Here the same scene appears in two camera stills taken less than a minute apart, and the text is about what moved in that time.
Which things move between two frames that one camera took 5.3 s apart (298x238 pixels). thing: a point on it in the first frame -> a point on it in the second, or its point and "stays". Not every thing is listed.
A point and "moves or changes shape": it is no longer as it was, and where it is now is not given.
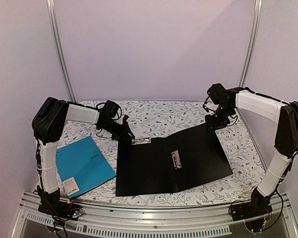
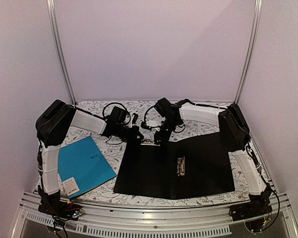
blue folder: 82,166 stays
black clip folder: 156,165 moves or changes shape
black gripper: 217,93 -> 162,106
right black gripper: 213,126 -> 158,137
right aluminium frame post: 252,41 stays
